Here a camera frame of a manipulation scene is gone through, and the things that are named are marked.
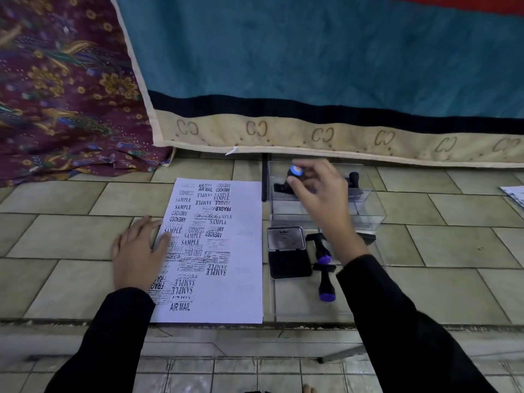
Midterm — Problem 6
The clear plastic lid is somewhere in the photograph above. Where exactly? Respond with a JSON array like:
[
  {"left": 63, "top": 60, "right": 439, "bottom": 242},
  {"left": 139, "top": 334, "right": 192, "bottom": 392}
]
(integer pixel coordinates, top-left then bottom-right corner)
[{"left": 268, "top": 231, "right": 385, "bottom": 324}]

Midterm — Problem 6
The black blue-capped rubber stamp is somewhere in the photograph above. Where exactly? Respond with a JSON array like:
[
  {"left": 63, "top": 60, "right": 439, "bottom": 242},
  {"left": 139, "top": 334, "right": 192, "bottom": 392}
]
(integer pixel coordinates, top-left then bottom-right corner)
[{"left": 273, "top": 163, "right": 306, "bottom": 197}]

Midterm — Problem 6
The person's left forearm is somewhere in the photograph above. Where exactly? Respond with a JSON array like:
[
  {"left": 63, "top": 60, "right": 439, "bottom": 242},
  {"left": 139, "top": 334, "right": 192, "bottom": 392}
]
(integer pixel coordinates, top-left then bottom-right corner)
[{"left": 44, "top": 287, "right": 156, "bottom": 393}]

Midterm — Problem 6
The red cloth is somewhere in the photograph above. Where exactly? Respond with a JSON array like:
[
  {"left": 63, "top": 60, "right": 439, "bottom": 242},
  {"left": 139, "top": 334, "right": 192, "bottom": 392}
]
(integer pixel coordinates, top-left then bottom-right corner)
[{"left": 368, "top": 0, "right": 524, "bottom": 17}]

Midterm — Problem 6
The person's right hand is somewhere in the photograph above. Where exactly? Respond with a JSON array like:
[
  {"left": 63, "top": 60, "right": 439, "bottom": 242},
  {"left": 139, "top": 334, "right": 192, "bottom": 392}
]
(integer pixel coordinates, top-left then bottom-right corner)
[{"left": 286, "top": 158, "right": 369, "bottom": 267}]

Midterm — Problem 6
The clear plastic box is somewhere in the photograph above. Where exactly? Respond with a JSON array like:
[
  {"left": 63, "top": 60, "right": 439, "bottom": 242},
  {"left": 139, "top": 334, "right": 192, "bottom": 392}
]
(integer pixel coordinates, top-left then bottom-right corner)
[{"left": 266, "top": 160, "right": 388, "bottom": 234}]

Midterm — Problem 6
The person's left hand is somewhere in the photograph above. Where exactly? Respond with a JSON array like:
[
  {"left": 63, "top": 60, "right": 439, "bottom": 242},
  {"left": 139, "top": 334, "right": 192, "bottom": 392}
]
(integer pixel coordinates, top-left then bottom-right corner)
[{"left": 112, "top": 216, "right": 172, "bottom": 292}]

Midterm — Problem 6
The white printed paper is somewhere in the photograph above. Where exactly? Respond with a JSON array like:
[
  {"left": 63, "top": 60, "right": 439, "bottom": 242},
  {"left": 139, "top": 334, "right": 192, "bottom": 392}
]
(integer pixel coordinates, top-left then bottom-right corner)
[{"left": 498, "top": 186, "right": 524, "bottom": 210}]

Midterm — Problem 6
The maroon floral cloth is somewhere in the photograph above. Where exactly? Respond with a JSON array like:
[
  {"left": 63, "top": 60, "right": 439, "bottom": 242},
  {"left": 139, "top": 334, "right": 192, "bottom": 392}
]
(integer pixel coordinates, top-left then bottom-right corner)
[{"left": 0, "top": 0, "right": 174, "bottom": 188}]

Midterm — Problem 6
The black purple-capped rubber stamp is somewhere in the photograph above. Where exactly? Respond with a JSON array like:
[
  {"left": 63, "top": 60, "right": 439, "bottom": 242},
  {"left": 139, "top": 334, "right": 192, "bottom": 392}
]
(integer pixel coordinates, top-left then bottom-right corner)
[
  {"left": 305, "top": 232, "right": 333, "bottom": 266},
  {"left": 313, "top": 263, "right": 337, "bottom": 303}
]

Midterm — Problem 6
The teal blanket with beige border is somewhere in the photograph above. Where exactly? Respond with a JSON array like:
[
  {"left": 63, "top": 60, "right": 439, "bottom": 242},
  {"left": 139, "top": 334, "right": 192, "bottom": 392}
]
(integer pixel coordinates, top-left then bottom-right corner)
[{"left": 109, "top": 0, "right": 524, "bottom": 169}]

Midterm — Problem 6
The person's right forearm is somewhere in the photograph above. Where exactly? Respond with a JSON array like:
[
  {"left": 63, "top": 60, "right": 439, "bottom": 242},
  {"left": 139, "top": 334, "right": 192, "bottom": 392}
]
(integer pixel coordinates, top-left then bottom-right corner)
[{"left": 336, "top": 254, "right": 498, "bottom": 393}]

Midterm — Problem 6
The black open ink pad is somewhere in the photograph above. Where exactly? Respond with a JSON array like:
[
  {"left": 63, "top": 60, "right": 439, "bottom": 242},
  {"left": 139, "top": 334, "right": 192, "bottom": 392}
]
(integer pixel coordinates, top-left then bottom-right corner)
[{"left": 266, "top": 226, "right": 313, "bottom": 280}]

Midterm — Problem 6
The white stamped paper sheet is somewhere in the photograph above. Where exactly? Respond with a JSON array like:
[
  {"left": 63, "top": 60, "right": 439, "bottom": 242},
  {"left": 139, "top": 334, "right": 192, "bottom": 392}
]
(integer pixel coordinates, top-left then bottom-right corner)
[{"left": 149, "top": 178, "right": 264, "bottom": 325}]

